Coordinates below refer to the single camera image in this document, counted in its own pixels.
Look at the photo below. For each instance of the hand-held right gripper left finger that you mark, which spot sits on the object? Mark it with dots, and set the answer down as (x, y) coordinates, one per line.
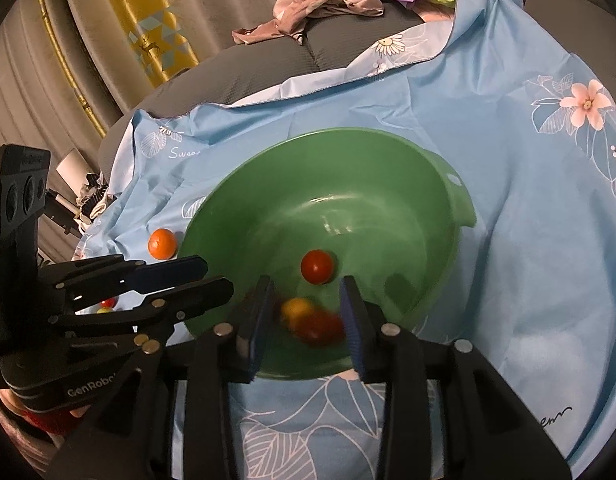
(258, 330)

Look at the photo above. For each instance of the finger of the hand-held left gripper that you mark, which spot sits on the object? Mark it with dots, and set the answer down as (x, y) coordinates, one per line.
(168, 272)
(203, 292)

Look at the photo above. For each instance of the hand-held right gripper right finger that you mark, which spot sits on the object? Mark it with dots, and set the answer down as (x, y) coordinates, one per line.
(352, 330)

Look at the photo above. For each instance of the orange round tomato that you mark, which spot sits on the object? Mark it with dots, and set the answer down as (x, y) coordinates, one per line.
(162, 243)

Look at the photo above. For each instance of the yellow-green tomato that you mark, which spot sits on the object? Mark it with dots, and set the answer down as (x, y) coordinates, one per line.
(294, 308)

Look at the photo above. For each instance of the green plastic bowl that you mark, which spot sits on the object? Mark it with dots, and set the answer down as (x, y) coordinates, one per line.
(378, 210)

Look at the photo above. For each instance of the black and white cloth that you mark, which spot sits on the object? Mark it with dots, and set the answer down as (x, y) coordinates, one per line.
(94, 200)

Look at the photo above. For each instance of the black stand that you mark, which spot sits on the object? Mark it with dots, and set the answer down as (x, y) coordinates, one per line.
(63, 210)

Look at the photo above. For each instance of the white lamp shade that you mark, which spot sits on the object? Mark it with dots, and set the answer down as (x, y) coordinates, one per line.
(70, 172)

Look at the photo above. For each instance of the light blue floral sheet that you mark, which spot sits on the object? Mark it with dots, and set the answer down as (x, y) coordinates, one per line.
(513, 210)

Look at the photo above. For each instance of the grey curtain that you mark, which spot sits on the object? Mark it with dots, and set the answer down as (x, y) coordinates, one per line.
(18, 85)

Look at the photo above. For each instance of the grey sofa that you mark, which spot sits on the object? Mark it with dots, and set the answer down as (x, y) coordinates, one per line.
(268, 65)

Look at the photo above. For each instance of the yellow patterned curtain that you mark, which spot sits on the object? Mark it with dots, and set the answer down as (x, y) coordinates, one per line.
(138, 5)

